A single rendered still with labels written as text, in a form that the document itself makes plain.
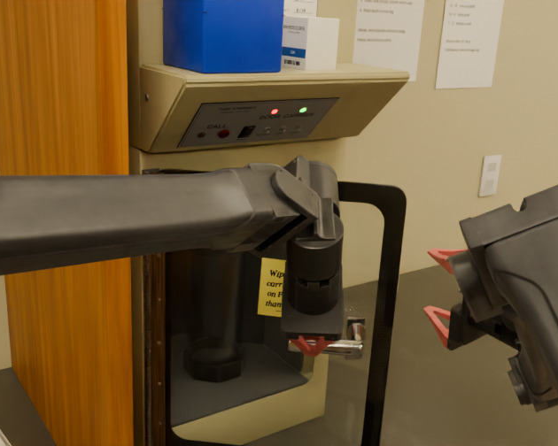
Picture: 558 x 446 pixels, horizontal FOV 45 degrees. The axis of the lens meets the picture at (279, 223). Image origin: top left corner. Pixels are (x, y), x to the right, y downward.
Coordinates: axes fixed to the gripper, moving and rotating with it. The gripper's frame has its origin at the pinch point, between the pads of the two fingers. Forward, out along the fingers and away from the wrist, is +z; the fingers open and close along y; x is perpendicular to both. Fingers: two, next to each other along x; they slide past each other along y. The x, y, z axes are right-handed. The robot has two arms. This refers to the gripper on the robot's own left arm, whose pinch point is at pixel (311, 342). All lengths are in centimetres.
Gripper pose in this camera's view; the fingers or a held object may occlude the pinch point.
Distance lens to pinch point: 82.3
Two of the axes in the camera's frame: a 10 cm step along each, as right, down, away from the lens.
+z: 0.1, 7.1, 7.1
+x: 10.0, 0.3, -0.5
